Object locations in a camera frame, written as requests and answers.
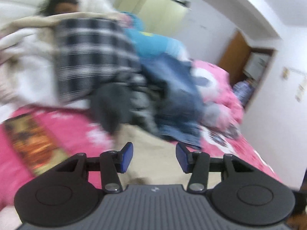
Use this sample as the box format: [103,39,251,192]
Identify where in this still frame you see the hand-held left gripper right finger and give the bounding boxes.
[176,143,255,193]

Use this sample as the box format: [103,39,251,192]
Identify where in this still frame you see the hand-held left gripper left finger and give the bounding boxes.
[55,142,134,193]

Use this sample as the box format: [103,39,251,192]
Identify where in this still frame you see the khaki pants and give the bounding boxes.
[113,122,192,187]

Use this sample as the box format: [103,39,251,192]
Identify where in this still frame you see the dark grey garment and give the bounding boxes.
[90,83,144,135]

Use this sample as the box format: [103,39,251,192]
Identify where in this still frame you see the grey knit garment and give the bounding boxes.
[130,74,159,135]

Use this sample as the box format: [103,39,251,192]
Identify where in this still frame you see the blue denim jeans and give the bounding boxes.
[139,53,207,149]

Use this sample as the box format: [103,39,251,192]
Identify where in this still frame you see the pink rabbit print quilt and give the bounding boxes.
[187,59,244,139]

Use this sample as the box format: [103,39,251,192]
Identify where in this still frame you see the blue container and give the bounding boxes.
[233,81,253,107]

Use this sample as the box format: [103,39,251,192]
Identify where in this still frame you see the black white plaid shirt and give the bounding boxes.
[55,17,142,102]

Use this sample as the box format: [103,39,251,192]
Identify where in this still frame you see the pink floral blanket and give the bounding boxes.
[0,105,286,206]

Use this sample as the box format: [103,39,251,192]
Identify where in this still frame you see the brown wooden door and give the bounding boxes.
[217,30,252,88]

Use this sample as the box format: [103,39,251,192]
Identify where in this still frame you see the turquoise striped garment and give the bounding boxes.
[117,11,190,60]

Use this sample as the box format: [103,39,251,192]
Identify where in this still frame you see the white cloth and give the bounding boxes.
[0,14,89,115]

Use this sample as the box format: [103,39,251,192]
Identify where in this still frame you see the white fluffy blanket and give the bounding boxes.
[0,206,23,230]

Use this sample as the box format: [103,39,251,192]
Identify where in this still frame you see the pale yellow wardrobe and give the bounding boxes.
[114,0,192,34]

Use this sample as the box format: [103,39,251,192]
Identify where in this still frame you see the cream fleece jacket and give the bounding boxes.
[79,0,127,21]

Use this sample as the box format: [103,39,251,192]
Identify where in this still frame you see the pink white headboard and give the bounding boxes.
[0,0,95,20]

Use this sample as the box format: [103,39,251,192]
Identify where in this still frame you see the dark brown door frame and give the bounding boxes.
[242,47,276,111]

